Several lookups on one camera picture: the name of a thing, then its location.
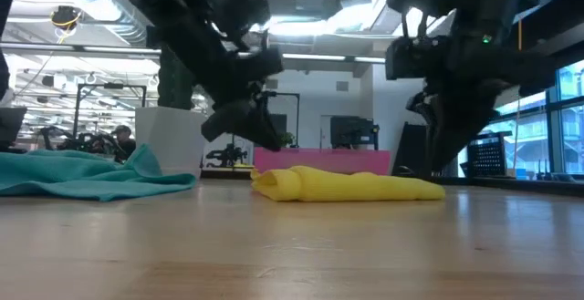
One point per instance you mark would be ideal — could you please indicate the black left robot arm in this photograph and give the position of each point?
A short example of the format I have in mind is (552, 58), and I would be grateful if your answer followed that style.
(182, 40)

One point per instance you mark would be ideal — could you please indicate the green cactus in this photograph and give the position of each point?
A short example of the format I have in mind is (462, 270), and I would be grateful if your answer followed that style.
(175, 90)

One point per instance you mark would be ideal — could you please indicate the white hexagonal plant pot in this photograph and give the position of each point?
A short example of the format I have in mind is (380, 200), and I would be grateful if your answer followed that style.
(171, 140)

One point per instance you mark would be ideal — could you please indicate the small green plant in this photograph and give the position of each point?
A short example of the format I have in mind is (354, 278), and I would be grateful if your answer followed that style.
(286, 139)

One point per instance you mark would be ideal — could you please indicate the black background robot arms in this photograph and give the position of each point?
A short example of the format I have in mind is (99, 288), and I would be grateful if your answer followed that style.
(86, 142)

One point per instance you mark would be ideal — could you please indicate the square wall vent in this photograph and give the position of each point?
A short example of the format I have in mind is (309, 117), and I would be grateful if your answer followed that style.
(342, 86)
(272, 84)

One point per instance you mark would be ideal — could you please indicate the black background monitor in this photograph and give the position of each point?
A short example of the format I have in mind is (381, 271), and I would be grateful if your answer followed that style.
(351, 131)

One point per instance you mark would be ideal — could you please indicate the large glass window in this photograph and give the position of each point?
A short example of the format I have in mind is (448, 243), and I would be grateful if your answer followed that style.
(570, 131)

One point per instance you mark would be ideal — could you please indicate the small black background robot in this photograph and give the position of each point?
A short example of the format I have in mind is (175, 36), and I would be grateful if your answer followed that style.
(226, 156)

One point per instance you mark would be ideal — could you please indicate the thin black stand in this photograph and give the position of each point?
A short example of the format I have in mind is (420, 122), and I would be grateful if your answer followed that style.
(285, 93)

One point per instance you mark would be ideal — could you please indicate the silver ribbed air duct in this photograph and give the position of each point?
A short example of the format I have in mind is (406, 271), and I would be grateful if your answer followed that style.
(114, 22)

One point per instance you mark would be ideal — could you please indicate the black dome ceiling fixture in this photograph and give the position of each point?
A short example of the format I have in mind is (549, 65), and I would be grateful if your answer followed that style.
(65, 17)

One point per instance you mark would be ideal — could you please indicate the black leaning panel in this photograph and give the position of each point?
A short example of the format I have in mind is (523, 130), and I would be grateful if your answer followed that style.
(406, 154)

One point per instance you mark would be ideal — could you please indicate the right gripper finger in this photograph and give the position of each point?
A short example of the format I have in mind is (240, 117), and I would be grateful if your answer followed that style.
(422, 106)
(461, 122)

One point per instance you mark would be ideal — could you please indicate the dark monitor screen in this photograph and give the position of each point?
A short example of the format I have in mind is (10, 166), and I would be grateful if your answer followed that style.
(11, 129)

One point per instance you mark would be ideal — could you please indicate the red plastic tray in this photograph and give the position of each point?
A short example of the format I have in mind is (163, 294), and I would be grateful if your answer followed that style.
(319, 158)

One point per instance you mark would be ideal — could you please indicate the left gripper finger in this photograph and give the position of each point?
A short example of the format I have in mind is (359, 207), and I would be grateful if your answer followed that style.
(269, 136)
(232, 122)

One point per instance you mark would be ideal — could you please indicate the person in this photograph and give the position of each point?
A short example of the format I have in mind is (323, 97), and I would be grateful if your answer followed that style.
(123, 147)

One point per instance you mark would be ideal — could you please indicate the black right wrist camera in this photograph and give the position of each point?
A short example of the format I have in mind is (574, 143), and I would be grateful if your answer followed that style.
(415, 58)

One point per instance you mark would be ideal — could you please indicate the teal microfiber towel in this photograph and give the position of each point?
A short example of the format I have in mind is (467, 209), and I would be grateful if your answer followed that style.
(68, 177)

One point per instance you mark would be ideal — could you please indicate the long linear ceiling light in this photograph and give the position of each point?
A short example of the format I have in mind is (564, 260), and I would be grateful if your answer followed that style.
(319, 57)

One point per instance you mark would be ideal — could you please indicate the grey ceiling duct box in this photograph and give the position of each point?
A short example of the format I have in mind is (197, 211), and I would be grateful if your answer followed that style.
(315, 1)

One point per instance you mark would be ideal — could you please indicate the black perforated crate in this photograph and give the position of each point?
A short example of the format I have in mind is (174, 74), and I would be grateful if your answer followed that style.
(488, 156)

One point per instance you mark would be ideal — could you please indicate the small blue box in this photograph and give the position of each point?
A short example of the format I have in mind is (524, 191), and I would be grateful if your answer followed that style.
(521, 173)

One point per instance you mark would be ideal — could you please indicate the yellow microfiber towel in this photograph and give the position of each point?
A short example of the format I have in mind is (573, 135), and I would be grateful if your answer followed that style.
(347, 186)

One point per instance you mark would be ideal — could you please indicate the black background stand frame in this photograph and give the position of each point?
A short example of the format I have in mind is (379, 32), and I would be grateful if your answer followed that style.
(111, 86)

